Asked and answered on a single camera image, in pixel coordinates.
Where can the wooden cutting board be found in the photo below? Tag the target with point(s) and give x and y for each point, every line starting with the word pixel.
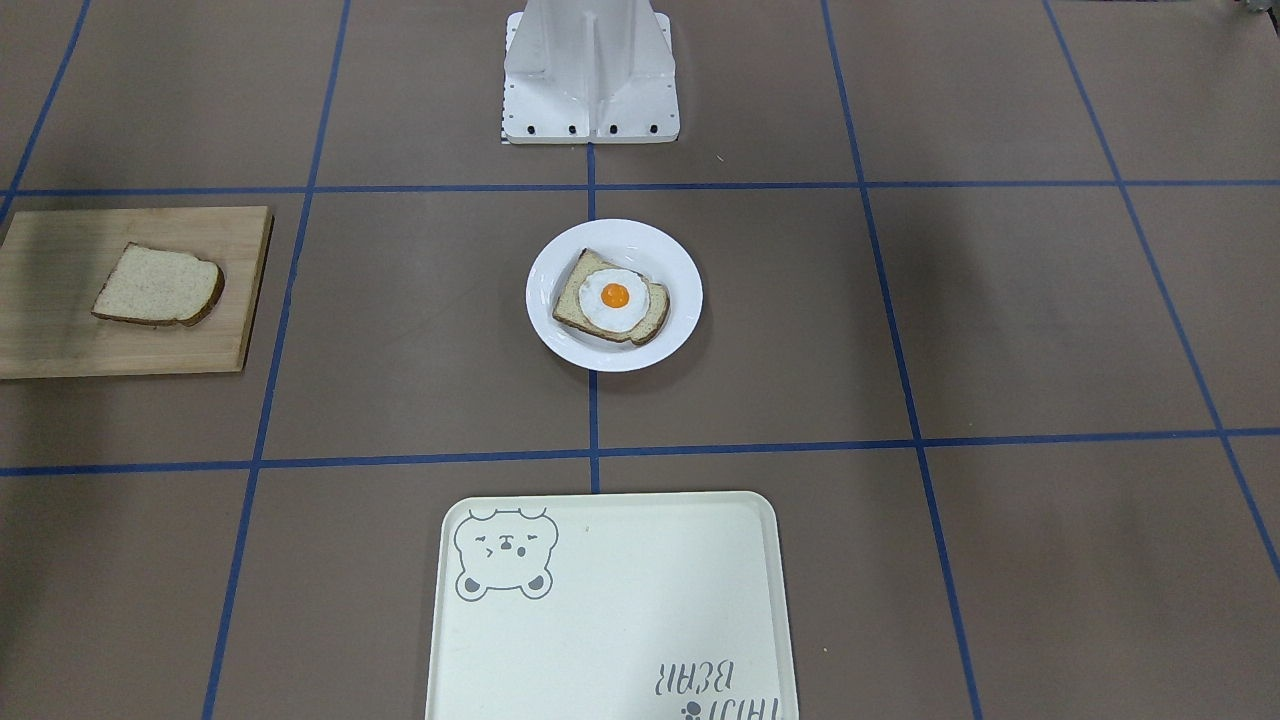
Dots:
pixel 56 262

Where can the white round plate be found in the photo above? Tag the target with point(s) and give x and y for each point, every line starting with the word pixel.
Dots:
pixel 632 245

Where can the cream bear serving tray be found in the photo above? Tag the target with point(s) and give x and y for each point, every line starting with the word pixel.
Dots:
pixel 635 606

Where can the bread slice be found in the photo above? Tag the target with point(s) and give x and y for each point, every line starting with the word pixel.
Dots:
pixel 159 287
pixel 567 312

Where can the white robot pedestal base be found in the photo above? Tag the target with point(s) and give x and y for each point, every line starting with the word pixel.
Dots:
pixel 589 72

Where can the fried egg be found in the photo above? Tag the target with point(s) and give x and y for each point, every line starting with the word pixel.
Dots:
pixel 614 300

